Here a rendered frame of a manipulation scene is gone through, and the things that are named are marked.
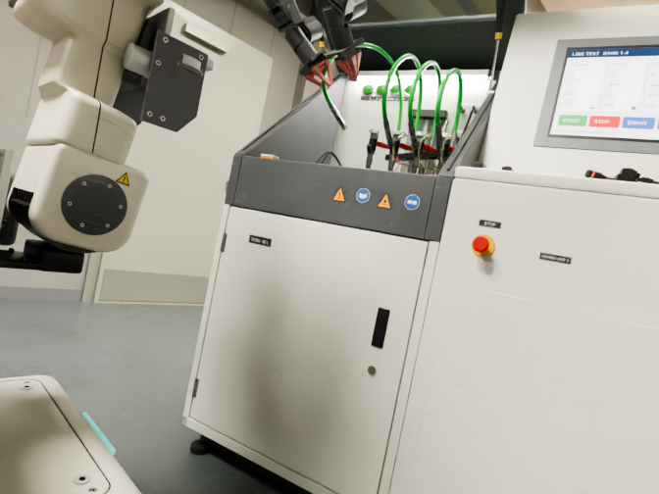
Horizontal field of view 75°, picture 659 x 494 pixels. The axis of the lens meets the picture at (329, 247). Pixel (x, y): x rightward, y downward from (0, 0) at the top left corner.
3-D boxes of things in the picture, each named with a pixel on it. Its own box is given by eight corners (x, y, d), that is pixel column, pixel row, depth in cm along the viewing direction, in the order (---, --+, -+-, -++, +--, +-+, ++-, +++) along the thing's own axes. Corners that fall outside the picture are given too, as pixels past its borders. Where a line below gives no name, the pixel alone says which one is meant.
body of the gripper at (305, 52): (316, 69, 142) (302, 50, 141) (329, 53, 133) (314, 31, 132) (301, 77, 140) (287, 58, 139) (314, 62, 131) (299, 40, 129)
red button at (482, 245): (466, 253, 97) (471, 230, 97) (469, 254, 101) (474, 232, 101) (489, 258, 95) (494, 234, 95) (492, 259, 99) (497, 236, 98)
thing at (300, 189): (232, 205, 136) (242, 155, 135) (241, 207, 140) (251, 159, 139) (424, 239, 106) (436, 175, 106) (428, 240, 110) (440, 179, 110)
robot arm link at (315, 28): (270, 15, 134) (286, 5, 127) (295, 4, 140) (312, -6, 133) (287, 54, 139) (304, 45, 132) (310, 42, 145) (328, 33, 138)
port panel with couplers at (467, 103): (440, 175, 157) (457, 91, 156) (442, 177, 160) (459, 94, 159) (477, 179, 151) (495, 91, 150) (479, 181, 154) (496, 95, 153)
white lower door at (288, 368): (186, 417, 137) (228, 205, 136) (191, 415, 139) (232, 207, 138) (372, 513, 107) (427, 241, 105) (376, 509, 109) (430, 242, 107)
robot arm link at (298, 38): (279, 37, 135) (287, 25, 130) (294, 30, 139) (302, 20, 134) (292, 57, 136) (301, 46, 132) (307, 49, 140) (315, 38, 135)
